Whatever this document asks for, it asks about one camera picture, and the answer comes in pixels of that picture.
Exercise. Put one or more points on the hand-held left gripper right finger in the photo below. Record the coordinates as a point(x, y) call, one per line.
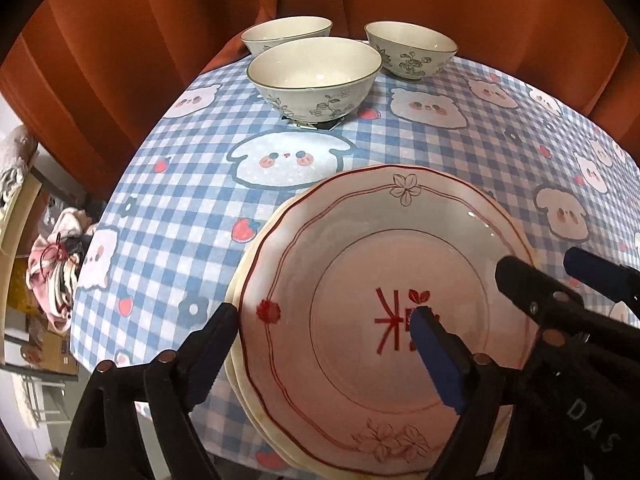
point(440, 360)

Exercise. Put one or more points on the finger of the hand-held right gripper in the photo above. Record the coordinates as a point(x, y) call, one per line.
point(525, 280)
point(585, 265)

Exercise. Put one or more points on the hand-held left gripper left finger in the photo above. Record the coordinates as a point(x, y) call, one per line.
point(212, 355)

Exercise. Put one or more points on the round yellow floral plate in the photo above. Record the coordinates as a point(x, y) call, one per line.
point(260, 435)

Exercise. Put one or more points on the white plate with red print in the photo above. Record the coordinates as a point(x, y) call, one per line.
point(350, 285)

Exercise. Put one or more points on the small green floral bowl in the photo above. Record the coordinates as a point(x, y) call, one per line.
point(410, 45)
point(310, 70)
point(285, 30)

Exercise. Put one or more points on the blue checked bear tablecloth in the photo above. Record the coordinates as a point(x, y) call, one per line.
point(190, 200)

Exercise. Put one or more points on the cardboard box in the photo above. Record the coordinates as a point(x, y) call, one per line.
point(50, 355)

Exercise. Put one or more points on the pile of clothes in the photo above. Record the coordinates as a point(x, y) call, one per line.
point(55, 280)

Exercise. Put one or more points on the white fluffy cloth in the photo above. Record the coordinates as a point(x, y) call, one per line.
point(17, 155)

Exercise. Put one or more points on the orange curtain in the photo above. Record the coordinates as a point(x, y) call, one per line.
point(150, 35)

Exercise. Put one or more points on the pale wooden shelf frame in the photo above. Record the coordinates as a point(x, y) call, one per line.
point(22, 220)

